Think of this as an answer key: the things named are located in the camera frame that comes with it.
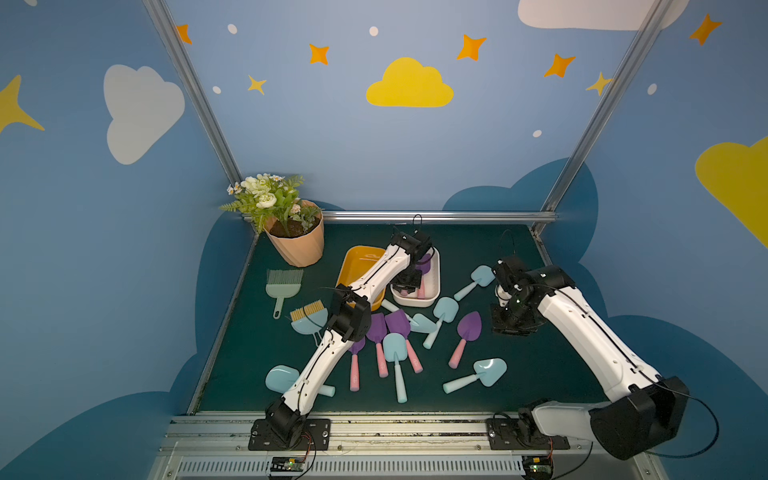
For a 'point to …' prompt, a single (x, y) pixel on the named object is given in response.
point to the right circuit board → (537, 466)
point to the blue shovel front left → (281, 378)
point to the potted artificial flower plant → (294, 226)
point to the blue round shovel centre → (395, 349)
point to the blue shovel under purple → (418, 322)
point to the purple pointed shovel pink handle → (424, 267)
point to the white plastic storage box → (432, 285)
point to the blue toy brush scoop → (309, 320)
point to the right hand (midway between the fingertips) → (502, 327)
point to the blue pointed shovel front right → (488, 371)
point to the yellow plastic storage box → (356, 264)
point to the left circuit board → (287, 464)
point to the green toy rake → (283, 284)
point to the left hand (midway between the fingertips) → (408, 285)
